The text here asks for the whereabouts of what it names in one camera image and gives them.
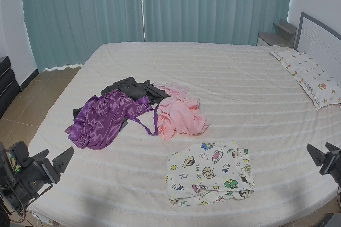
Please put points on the white printed pyjama top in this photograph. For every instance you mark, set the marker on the white printed pyjama top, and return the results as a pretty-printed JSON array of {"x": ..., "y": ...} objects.
[{"x": 210, "y": 172}]

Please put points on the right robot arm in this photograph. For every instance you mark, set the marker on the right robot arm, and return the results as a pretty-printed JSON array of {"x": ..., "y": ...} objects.
[{"x": 337, "y": 176}]

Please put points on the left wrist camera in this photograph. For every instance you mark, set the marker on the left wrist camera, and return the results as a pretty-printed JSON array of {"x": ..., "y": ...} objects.
[{"x": 20, "y": 154}]

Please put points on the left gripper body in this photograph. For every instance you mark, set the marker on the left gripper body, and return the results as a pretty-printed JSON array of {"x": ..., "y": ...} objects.
[{"x": 34, "y": 178}]

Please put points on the white printed pillow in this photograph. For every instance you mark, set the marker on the white printed pillow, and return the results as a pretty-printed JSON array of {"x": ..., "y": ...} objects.
[{"x": 311, "y": 77}]

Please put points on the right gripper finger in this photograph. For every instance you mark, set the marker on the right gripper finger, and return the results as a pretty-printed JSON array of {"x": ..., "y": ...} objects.
[
  {"x": 333, "y": 147},
  {"x": 315, "y": 154}
]

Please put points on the bed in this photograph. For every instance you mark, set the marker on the bed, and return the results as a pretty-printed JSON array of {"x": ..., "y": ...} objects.
[{"x": 213, "y": 82}]

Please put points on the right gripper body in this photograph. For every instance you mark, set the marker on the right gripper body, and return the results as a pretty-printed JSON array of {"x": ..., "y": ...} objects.
[{"x": 331, "y": 163}]

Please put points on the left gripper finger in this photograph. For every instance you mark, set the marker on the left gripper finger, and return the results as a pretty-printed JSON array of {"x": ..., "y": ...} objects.
[
  {"x": 42, "y": 156},
  {"x": 62, "y": 160}
]

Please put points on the pink garment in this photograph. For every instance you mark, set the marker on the pink garment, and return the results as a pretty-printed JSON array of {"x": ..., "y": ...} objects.
[{"x": 181, "y": 116}]

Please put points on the black garment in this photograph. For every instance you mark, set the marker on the black garment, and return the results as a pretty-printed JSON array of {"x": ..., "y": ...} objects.
[{"x": 133, "y": 89}]

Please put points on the purple satin garment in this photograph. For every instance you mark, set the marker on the purple satin garment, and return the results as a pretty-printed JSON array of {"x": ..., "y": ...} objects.
[{"x": 104, "y": 119}]

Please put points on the grey bedside table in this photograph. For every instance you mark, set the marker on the grey bedside table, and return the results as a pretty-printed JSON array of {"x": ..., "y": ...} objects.
[{"x": 274, "y": 37}]

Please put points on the black chest of drawers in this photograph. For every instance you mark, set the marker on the black chest of drawers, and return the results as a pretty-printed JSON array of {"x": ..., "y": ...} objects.
[{"x": 6, "y": 82}]

